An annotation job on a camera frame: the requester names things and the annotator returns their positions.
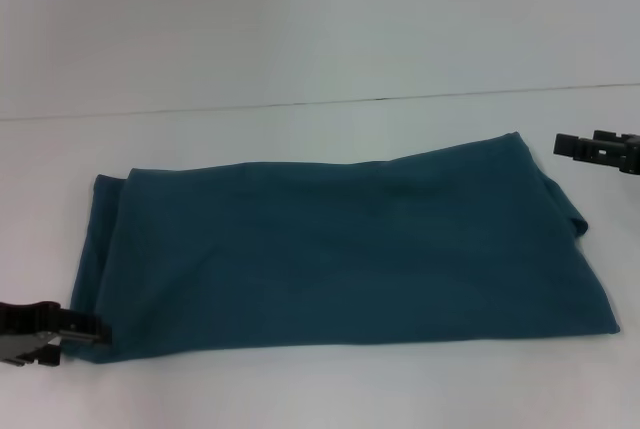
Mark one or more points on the teal t-shirt with FREE print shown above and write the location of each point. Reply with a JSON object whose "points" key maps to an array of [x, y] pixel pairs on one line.
{"points": [[325, 249]]}

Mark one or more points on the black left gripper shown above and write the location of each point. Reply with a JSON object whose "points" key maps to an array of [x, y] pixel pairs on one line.
{"points": [[27, 329]]}

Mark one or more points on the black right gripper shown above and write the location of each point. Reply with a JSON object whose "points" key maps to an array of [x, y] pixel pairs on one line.
{"points": [[631, 151]]}

